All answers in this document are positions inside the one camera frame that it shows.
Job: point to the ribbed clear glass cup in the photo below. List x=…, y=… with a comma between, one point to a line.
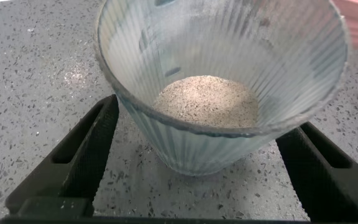
x=197, y=152

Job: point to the beige powder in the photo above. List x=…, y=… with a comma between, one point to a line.
x=208, y=102

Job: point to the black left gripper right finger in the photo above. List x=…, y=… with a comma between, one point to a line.
x=325, y=174

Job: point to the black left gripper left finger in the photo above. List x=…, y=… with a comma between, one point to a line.
x=82, y=158

